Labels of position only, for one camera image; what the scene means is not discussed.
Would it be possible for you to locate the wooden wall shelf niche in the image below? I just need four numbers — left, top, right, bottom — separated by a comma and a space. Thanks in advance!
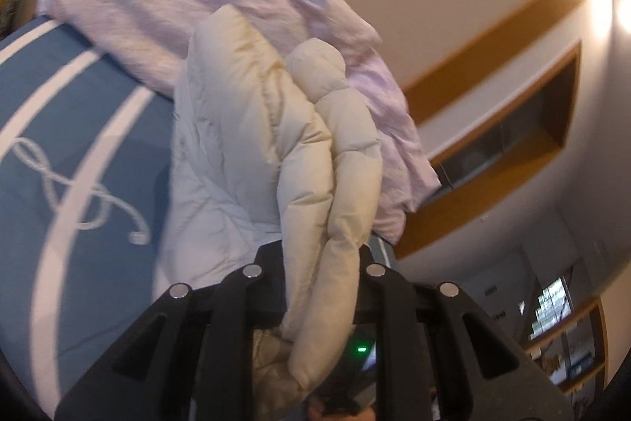
395, 0, 613, 263

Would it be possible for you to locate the blue white striped bedsheet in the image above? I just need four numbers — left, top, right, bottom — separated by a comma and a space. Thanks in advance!
1, 20, 185, 420

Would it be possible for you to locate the beige quilted down jacket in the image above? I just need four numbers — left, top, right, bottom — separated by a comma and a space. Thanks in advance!
153, 5, 383, 420

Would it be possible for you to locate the lilac floral duvet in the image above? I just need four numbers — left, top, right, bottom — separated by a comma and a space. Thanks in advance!
36, 0, 443, 247

